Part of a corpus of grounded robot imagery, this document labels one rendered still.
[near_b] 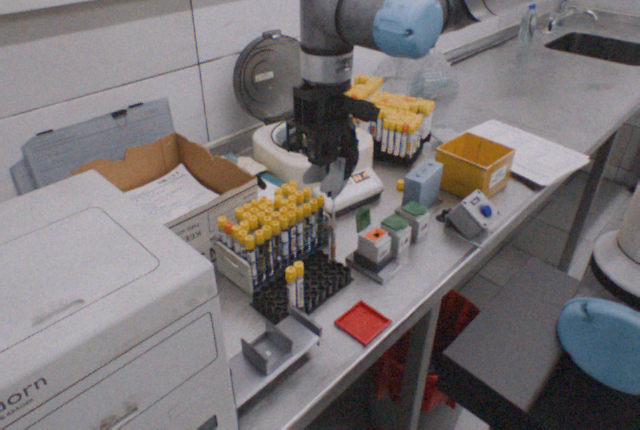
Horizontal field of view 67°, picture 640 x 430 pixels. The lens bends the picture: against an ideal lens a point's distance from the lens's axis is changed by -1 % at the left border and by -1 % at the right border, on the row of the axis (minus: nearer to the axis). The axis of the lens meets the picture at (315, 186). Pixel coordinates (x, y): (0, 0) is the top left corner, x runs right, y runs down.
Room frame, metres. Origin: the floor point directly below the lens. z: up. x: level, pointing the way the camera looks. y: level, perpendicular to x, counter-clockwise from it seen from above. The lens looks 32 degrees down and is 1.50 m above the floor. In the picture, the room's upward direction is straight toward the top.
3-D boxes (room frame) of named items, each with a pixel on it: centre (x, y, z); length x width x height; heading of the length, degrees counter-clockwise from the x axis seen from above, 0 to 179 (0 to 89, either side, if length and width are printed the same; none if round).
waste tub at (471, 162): (1.00, -0.37, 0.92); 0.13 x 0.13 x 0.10; 43
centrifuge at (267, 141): (1.02, -0.01, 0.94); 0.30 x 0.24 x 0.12; 37
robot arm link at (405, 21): (0.62, -0.10, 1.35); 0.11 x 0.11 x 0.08; 46
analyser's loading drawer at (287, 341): (0.46, 0.08, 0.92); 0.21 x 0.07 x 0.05; 136
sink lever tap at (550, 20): (2.37, -1.23, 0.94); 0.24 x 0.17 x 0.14; 46
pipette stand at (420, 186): (0.90, -0.23, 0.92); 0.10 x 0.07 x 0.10; 142
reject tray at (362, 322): (0.57, -0.08, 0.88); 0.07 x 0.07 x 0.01; 46
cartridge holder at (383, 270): (0.71, -0.11, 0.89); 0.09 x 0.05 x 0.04; 48
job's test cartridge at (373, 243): (0.71, -0.11, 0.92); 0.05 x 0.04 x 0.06; 48
